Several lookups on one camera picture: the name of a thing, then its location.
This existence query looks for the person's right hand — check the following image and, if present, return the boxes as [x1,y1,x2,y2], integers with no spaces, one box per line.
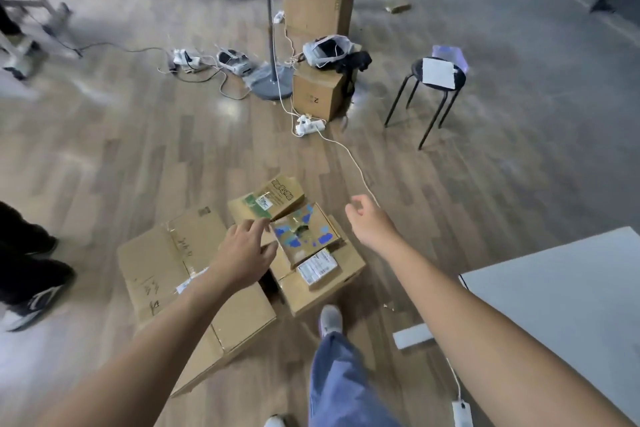
[345,193,403,255]

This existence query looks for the person's left hand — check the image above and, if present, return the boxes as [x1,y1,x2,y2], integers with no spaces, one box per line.
[207,218,279,292]

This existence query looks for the blue spotted cardboard box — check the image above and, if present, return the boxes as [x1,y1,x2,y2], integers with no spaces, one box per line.
[269,203,343,268]

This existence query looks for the white-labelled small parcel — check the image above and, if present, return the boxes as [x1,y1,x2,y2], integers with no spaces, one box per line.
[297,248,340,288]

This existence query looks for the large green striped labelled box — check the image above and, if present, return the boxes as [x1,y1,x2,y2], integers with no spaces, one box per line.
[243,176,306,220]

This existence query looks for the pile of cardboard boxes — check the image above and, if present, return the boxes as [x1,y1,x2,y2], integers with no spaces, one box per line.
[117,176,367,398]

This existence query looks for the plain square cardboard box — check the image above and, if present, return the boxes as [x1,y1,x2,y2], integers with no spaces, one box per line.
[292,63,356,122]

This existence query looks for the person's right forearm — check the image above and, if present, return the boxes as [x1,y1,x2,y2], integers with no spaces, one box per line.
[385,236,633,427]

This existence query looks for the person's white right shoe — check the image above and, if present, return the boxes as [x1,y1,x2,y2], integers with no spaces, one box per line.
[319,305,343,338]

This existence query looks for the white power strip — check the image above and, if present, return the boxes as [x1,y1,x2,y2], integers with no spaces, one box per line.
[295,113,327,137]
[451,399,473,427]
[172,47,203,73]

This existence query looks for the black round stool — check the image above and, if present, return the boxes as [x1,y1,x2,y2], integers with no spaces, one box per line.
[383,57,467,151]

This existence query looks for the white paper sheet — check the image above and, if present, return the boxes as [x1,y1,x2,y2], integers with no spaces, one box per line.
[422,57,457,91]

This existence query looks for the black floor fan stand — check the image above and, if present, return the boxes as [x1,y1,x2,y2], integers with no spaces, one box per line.
[243,0,296,101]

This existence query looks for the white plastic bag with device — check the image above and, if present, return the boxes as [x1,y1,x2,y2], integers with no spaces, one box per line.
[302,35,353,68]

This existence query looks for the lilac paper folder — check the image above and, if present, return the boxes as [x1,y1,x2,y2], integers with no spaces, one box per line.
[432,45,469,72]

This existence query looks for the white sneaker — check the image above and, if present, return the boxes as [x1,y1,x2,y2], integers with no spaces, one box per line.
[217,47,251,76]

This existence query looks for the white table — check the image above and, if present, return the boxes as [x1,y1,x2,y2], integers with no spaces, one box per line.
[392,226,640,427]

